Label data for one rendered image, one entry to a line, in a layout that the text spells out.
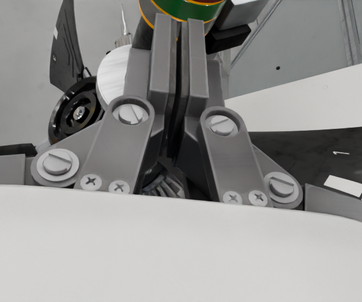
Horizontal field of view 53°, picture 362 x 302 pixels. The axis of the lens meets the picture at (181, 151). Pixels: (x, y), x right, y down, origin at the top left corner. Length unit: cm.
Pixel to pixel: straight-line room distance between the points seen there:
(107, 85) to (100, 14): 207
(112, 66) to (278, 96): 47
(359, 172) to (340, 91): 31
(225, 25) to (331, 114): 45
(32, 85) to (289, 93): 151
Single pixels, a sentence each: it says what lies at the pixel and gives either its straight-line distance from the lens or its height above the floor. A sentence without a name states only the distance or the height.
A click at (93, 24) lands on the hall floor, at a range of 227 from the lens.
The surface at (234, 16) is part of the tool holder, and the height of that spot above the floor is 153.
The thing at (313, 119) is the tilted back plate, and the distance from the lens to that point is 66.
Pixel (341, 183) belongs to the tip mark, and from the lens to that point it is 37.
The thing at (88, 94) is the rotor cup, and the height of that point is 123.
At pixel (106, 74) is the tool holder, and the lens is 27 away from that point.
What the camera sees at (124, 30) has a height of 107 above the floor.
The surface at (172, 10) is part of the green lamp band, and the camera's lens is 19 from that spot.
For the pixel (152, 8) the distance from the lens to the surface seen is 20.
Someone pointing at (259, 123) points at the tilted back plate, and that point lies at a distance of 69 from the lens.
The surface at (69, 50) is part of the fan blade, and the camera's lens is 70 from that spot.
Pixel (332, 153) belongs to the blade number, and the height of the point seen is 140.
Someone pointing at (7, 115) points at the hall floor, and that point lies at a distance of 191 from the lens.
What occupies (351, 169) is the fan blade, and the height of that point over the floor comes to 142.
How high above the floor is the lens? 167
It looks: 60 degrees down
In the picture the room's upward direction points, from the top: 39 degrees clockwise
